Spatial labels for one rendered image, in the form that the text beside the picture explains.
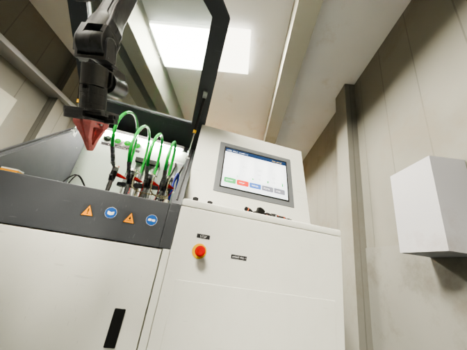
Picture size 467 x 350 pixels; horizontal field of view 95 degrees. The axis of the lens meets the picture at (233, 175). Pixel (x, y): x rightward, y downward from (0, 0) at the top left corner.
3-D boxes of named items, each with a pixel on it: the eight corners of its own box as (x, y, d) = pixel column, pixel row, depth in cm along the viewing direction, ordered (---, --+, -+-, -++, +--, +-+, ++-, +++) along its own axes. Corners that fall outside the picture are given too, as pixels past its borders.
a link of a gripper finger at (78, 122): (91, 149, 57) (93, 114, 56) (116, 153, 57) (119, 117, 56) (69, 148, 51) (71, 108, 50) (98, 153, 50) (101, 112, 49)
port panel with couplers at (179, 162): (153, 199, 127) (167, 153, 139) (153, 200, 130) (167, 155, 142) (175, 203, 130) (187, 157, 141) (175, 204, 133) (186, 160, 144)
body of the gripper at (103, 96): (83, 117, 57) (84, 89, 56) (119, 122, 56) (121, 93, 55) (61, 112, 50) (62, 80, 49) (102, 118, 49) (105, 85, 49)
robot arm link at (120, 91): (72, 31, 50) (108, 34, 49) (105, 54, 61) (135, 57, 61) (69, 84, 51) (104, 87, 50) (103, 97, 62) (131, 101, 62)
